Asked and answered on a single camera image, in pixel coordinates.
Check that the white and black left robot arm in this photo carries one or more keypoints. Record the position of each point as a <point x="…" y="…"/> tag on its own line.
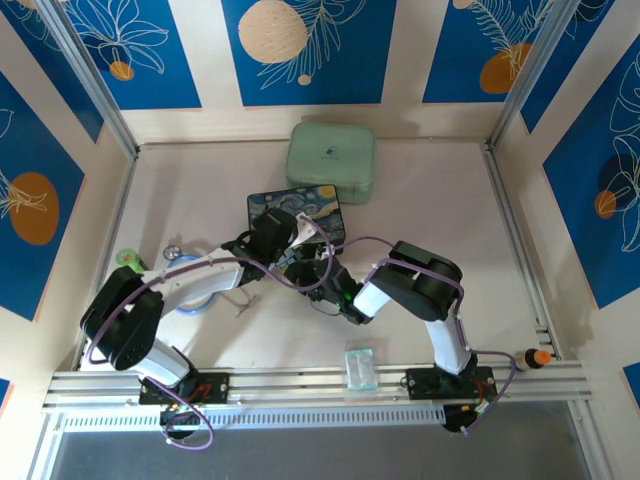
<point x="130" y="320"/>

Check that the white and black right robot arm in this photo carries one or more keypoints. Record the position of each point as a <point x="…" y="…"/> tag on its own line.
<point x="425" y="285"/>

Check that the starry night print box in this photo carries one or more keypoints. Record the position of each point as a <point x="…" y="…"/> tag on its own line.
<point x="325" y="210"/>

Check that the clear plastic box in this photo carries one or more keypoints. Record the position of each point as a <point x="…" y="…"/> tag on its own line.
<point x="360" y="369"/>

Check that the mint green zip case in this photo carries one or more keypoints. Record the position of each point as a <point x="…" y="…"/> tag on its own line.
<point x="330" y="160"/>

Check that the blue leaf-pattern placemat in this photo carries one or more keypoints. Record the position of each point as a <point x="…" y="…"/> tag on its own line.
<point x="320" y="75"/>

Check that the blue poster with white flower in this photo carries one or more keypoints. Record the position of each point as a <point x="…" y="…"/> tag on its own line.
<point x="160" y="50"/>

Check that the blue poster with orange oval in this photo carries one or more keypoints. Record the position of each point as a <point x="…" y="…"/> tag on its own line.
<point x="30" y="210"/>

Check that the blue poster with leaf outlines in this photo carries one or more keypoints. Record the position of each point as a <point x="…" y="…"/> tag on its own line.
<point x="585" y="210"/>

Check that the poster with orange circle and feather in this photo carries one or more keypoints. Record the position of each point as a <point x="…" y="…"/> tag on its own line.
<point x="465" y="50"/>

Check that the blue poster with dark leaf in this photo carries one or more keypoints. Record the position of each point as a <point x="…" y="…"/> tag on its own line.
<point x="555" y="90"/>

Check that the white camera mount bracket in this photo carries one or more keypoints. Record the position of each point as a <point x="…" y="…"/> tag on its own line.
<point x="305" y="230"/>

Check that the long aluminium rail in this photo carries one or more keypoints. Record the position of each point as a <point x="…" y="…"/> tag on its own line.
<point x="300" y="387"/>

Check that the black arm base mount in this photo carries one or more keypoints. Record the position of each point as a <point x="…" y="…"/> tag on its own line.
<point x="210" y="387"/>
<point x="425" y="385"/>

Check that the aluminium side rail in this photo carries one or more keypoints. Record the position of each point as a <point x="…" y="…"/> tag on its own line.
<point x="520" y="240"/>

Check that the aluminium frame post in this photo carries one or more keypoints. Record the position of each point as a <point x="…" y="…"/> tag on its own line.
<point x="530" y="70"/>
<point x="90" y="80"/>

